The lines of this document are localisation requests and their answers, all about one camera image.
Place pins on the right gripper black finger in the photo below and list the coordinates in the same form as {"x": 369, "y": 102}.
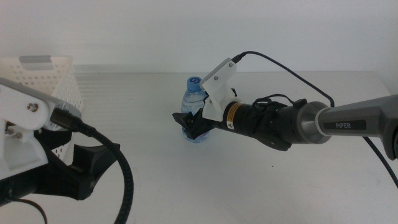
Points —
{"x": 189, "y": 124}

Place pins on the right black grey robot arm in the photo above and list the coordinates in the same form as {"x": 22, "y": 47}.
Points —
{"x": 342, "y": 124}

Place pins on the clear water bottle blue cap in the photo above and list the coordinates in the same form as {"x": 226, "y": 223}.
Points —
{"x": 192, "y": 99}

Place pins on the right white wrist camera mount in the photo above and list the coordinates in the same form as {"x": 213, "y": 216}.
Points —
{"x": 217, "y": 90}

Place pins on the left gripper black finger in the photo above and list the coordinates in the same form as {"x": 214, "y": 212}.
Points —
{"x": 96, "y": 158}
{"x": 54, "y": 140}

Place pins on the white perforated plastic basket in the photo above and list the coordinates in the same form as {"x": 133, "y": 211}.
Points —
{"x": 65, "y": 84}

